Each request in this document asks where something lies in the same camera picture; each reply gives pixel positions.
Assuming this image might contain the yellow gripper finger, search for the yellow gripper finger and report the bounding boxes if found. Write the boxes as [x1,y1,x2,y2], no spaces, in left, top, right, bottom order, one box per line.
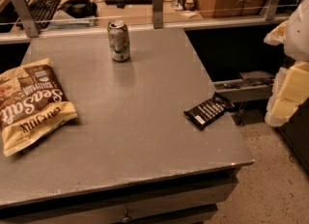
[265,62,309,126]
[264,21,288,45]

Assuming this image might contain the brown sea salt chip bag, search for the brown sea salt chip bag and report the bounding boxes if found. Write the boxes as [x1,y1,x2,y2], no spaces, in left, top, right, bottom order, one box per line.
[0,58,78,156]

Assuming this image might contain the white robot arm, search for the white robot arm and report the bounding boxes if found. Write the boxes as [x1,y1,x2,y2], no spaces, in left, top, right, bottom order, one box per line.
[264,0,309,126]

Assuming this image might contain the black rxbar chocolate bar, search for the black rxbar chocolate bar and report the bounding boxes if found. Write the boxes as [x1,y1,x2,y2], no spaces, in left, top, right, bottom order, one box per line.
[184,93,235,130]

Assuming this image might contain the silver soda can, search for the silver soda can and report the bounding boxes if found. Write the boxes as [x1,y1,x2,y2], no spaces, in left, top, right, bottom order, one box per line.
[107,20,130,62]

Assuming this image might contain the black headphones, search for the black headphones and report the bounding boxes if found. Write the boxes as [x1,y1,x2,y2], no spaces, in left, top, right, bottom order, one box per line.
[60,0,98,18]

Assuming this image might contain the black computer keyboard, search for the black computer keyboard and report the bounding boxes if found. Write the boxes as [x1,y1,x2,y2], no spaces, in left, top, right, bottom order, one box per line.
[27,0,61,29]

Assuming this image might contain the grey drawer cabinet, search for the grey drawer cabinet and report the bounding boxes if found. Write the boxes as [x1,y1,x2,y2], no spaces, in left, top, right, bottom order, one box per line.
[0,166,240,224]

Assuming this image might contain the metal divider bracket middle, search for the metal divider bracket middle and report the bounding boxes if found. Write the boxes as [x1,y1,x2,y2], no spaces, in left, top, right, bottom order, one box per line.
[153,0,163,29]

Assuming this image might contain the metal divider bracket left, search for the metal divider bracket left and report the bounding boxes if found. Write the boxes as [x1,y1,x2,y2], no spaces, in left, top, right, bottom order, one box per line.
[11,0,40,38]

